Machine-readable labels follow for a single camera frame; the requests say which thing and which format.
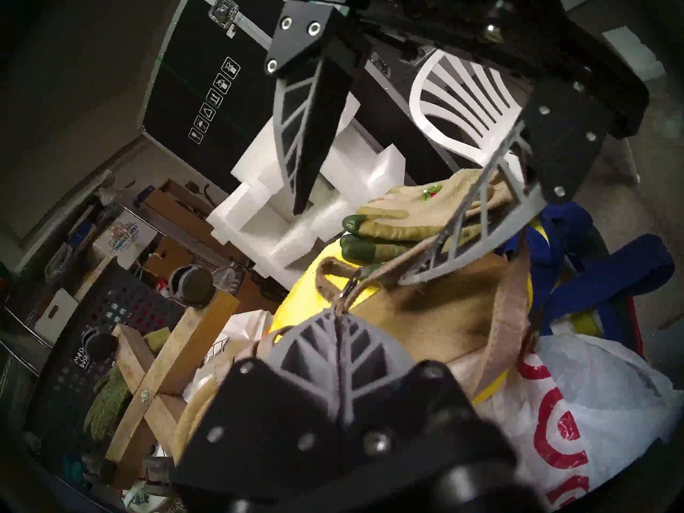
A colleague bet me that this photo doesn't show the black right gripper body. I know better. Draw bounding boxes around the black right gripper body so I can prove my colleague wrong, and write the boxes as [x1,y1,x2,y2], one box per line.
[287,0,651,139]

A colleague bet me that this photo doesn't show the finger of the gray right gripper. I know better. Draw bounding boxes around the finger of the gray right gripper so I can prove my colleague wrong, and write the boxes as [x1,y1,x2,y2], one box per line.
[265,1,370,216]
[398,81,613,286]

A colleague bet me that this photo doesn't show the gray left gripper left finger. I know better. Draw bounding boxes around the gray left gripper left finger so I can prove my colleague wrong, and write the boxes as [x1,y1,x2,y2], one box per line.
[173,309,344,488]

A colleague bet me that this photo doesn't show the gray left gripper right finger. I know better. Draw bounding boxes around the gray left gripper right finger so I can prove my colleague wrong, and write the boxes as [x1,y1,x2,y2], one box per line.
[341,310,516,494]

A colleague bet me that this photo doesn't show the white plastic chair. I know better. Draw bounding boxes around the white plastic chair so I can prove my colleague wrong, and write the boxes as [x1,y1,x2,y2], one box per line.
[409,50,531,184]

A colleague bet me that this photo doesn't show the wooden cross caster dolly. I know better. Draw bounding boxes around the wooden cross caster dolly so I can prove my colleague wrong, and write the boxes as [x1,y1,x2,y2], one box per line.
[85,265,241,487]

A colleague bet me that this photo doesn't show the white foam packing block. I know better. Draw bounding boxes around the white foam packing block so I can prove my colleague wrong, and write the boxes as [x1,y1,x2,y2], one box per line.
[206,90,408,291]

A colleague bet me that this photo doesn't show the brown wooden chest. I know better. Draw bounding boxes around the brown wooden chest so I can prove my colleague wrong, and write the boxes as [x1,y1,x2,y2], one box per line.
[235,274,292,316]

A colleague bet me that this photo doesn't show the black flight case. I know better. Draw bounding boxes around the black flight case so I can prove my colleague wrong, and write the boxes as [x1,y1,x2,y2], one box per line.
[136,0,467,195]

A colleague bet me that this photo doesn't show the tan glove green fingertips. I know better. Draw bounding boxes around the tan glove green fingertips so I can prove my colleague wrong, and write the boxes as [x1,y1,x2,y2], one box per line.
[342,167,517,241]
[339,234,423,266]

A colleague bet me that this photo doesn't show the green knit glove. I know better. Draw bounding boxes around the green knit glove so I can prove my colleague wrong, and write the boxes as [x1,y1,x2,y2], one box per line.
[83,328,173,444]

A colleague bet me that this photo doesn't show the black perforated plastic basket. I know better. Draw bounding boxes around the black perforated plastic basket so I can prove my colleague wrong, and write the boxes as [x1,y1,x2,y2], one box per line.
[27,255,189,464]

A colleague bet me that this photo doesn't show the brown wooden board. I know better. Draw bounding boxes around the brown wooden board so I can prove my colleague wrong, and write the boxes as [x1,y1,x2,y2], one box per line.
[142,178,242,262]

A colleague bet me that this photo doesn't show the white bag red circles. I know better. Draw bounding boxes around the white bag red circles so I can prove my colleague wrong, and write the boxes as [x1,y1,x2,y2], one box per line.
[449,333,684,510]

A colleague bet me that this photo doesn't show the brown cardboard box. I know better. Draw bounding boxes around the brown cardboard box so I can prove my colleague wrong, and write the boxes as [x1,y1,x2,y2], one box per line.
[142,237,196,284]

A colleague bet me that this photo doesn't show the white box orange label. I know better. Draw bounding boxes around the white box orange label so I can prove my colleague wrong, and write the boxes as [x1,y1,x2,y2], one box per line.
[72,255,116,300]

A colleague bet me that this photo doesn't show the small Gildan cardboard box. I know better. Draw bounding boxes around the small Gildan cardboard box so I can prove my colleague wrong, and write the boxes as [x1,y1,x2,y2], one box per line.
[91,210,159,270]

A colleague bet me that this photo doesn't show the long white tube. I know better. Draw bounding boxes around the long white tube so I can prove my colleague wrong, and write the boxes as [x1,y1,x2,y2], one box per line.
[16,167,116,273]

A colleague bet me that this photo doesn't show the blue strap bag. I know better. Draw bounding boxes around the blue strap bag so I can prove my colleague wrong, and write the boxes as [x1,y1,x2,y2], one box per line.
[502,199,677,359]

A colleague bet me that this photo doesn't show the white box with handle hole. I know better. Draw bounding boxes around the white box with handle hole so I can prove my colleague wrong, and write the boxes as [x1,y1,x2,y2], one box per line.
[35,287,82,348]

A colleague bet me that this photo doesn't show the chrome wire shelving unit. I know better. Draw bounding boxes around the chrome wire shelving unit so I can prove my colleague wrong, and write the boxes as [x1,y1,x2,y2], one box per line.
[0,197,226,391]

